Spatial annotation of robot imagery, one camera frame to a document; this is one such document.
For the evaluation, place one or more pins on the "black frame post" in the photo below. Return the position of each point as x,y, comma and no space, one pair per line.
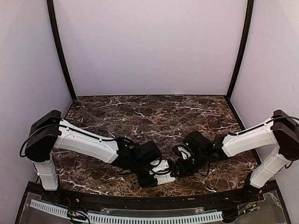
59,48
241,50

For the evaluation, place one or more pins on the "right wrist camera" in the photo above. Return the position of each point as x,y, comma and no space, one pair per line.
194,146

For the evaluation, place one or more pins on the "white remote control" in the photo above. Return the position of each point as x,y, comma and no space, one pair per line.
164,179

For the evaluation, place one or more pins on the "left black frame post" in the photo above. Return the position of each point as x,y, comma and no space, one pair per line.
59,48

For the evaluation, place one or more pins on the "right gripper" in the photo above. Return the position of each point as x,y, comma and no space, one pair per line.
183,170

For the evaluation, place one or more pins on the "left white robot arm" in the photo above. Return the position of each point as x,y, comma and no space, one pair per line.
52,131

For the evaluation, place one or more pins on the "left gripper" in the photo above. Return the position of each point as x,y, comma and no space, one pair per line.
143,182

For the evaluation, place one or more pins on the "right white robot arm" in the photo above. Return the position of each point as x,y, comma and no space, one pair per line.
281,130

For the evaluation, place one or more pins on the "right black frame post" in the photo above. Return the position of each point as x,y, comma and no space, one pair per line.
241,50

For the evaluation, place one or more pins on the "black front rail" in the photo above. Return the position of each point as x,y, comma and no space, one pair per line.
220,201

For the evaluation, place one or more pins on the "white slotted cable duct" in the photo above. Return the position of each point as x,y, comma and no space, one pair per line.
95,218

